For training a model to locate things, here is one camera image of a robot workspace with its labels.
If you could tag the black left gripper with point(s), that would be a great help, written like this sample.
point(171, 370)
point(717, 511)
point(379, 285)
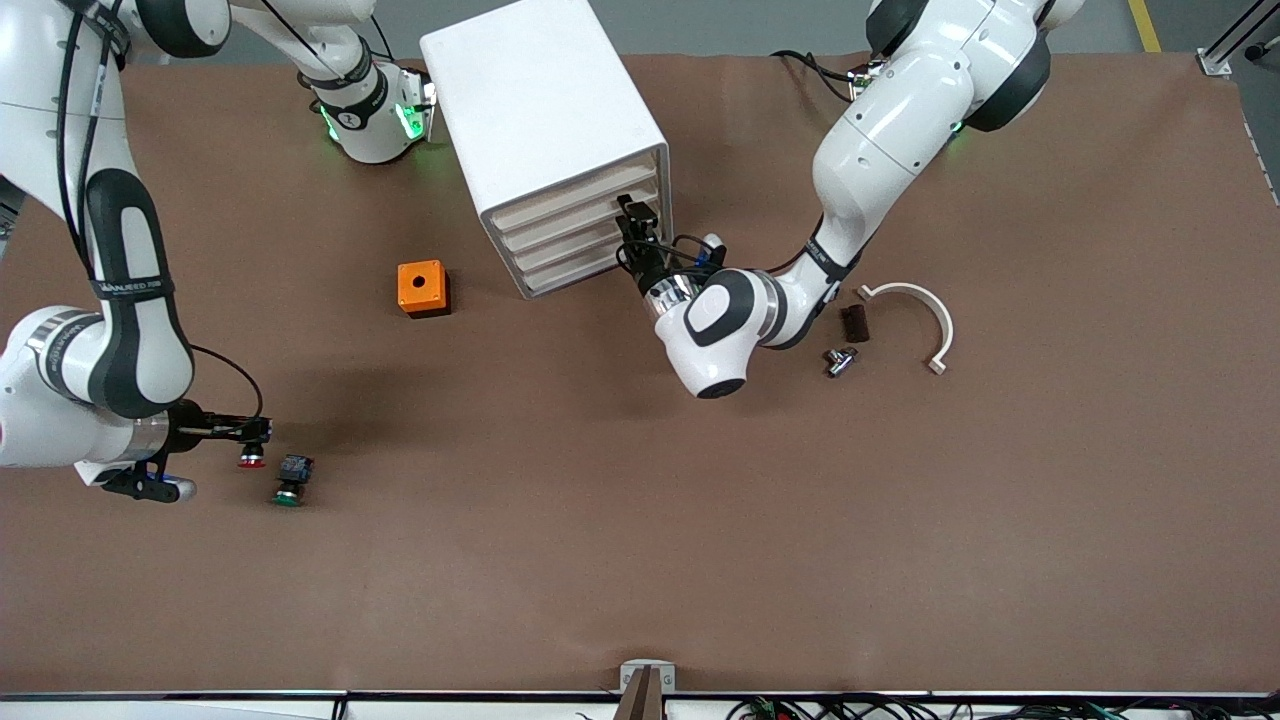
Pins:
point(647, 266)

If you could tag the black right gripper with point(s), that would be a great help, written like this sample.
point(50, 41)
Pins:
point(191, 429)

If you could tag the red push button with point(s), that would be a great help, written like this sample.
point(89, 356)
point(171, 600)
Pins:
point(252, 461)

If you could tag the white plastic drawer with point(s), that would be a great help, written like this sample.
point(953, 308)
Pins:
point(570, 260)
point(570, 218)
point(570, 198)
point(570, 239)

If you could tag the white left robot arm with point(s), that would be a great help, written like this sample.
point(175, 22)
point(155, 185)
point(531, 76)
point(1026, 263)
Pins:
point(880, 150)

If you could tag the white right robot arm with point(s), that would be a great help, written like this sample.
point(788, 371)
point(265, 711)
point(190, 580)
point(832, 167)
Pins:
point(130, 350)

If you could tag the green push button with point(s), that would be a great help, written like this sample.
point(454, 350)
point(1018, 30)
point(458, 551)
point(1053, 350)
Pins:
point(292, 472)

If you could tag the white drawer cabinet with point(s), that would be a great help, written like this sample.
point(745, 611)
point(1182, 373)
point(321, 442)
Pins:
point(540, 100)

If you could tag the orange box with hole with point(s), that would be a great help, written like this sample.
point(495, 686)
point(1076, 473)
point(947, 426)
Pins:
point(420, 285)

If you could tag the brown ribbed block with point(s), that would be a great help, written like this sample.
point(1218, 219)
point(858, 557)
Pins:
point(856, 324)

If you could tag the silver metal tee fitting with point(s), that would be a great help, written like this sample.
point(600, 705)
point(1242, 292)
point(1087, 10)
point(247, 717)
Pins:
point(840, 362)

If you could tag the white half-round clamp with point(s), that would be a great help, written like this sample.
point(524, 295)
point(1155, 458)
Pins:
point(908, 289)

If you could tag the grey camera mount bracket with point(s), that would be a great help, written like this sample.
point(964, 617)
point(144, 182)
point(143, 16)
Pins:
point(647, 690)

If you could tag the aluminium frame profile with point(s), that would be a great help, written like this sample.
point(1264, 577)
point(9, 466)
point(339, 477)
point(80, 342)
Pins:
point(1215, 62)

